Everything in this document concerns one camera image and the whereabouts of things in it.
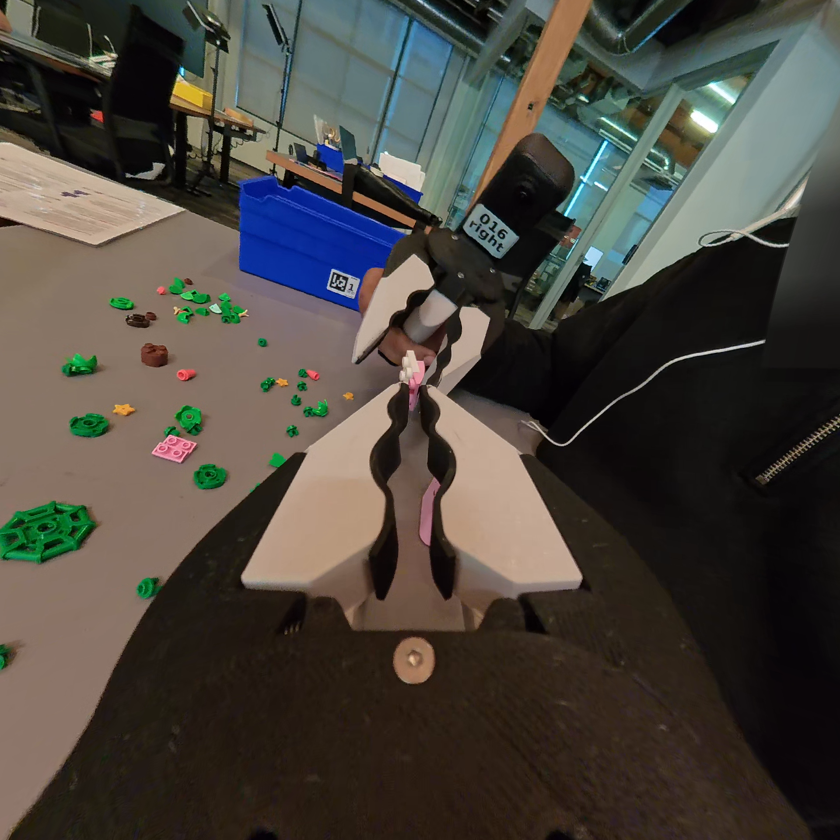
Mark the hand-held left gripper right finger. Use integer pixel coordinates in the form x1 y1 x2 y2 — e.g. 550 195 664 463
419 385 585 627

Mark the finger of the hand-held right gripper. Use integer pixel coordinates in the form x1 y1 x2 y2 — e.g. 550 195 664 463
432 305 506 395
351 255 435 366

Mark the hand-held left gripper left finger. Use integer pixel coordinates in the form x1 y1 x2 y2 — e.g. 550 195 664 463
241 384 408 627

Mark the pink toy brick body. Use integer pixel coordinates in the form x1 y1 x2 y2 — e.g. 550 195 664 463
417 478 442 547

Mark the person's right forearm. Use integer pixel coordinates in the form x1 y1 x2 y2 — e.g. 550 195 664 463
453 289 631 421

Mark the person's right hand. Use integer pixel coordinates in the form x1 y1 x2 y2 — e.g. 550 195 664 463
377 325 437 368

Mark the blue plastic bin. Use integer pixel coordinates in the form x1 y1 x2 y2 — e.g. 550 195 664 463
238 174 422 313

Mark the wooden office desk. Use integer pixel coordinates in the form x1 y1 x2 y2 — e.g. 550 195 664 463
266 150 427 217

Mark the person's black jacket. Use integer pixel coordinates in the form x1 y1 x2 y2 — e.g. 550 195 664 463
525 217 840 840

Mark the pile of green leaf pieces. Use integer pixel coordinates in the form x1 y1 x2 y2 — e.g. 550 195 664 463
167 276 250 326

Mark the black tripod stand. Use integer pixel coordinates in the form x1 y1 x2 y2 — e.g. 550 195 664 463
261 3 304 165

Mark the green round web plate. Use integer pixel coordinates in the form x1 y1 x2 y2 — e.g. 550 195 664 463
0 500 97 564

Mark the yellow box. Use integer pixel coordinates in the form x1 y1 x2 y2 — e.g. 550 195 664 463
171 77 214 111

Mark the black office chair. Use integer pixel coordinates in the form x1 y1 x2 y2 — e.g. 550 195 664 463
101 5 186 183

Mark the printed paper sheet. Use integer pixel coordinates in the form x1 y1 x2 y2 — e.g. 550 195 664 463
0 141 188 248

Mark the wooden post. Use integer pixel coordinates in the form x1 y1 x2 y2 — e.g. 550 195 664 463
484 0 595 198

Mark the white cord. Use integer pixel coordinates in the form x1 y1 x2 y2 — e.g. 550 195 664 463
517 189 809 448

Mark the metal air duct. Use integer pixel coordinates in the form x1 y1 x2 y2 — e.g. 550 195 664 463
584 0 697 56

